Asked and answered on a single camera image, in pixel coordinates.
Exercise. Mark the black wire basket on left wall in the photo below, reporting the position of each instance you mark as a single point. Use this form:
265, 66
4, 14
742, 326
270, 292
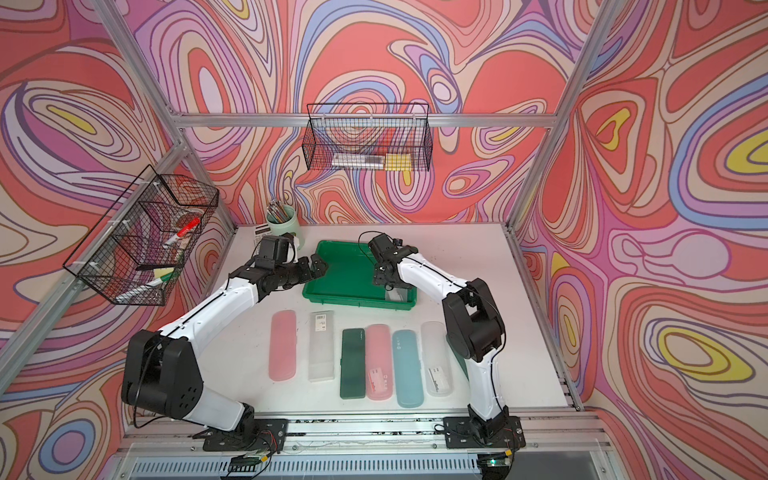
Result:
152, 208

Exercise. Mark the black wire basket on wall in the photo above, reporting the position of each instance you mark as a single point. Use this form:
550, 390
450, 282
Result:
369, 128
152, 208

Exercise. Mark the green plastic storage tray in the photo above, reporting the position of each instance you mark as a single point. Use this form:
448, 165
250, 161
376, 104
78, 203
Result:
349, 280

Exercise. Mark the red marker in basket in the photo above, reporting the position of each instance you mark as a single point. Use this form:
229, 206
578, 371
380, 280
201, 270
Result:
189, 228

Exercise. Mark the green white marker in basket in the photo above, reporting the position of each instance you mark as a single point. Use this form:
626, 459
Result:
160, 276

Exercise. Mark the yellow box in back basket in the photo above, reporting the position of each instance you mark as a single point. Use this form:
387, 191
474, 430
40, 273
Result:
398, 162

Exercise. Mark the pink pencil case with sticker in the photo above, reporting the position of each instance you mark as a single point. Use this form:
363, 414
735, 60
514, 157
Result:
378, 362

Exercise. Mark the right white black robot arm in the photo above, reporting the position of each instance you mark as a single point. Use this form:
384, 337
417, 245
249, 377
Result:
474, 325

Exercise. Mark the black wire basket on back wall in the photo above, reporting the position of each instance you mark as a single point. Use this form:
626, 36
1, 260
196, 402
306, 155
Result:
369, 128

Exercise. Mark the dark green translucent pencil case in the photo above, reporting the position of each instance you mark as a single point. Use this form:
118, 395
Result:
459, 359

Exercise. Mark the pencils in cup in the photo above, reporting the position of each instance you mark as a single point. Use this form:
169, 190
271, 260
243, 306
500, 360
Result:
277, 213

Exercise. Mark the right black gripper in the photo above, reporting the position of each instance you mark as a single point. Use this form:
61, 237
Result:
380, 280

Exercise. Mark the clear box in back basket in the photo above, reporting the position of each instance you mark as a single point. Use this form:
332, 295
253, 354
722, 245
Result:
357, 161

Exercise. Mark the white calculator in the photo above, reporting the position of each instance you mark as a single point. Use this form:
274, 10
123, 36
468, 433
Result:
261, 230

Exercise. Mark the aluminium mounting rail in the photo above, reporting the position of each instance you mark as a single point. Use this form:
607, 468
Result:
567, 445

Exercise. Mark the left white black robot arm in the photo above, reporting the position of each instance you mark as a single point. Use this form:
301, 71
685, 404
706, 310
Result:
162, 374

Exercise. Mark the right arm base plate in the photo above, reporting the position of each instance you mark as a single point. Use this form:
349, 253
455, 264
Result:
471, 433

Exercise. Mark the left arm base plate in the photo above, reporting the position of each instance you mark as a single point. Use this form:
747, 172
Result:
252, 435

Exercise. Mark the translucent white pencil case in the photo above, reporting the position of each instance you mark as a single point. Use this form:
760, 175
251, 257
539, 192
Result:
435, 359
397, 294

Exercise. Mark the pink pencil case far left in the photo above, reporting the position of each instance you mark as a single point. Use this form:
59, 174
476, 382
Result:
283, 346

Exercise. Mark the green pen holder cup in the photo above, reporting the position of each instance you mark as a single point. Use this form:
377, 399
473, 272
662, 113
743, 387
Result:
292, 225

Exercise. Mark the teal pencil case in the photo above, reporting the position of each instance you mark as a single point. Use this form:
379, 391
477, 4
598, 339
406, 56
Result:
407, 369

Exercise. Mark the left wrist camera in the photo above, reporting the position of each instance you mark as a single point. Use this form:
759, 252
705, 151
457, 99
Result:
292, 247

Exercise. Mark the clear rectangular pencil case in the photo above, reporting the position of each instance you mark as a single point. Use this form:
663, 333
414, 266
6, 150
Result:
321, 366

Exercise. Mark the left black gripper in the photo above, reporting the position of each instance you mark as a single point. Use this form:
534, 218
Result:
306, 273

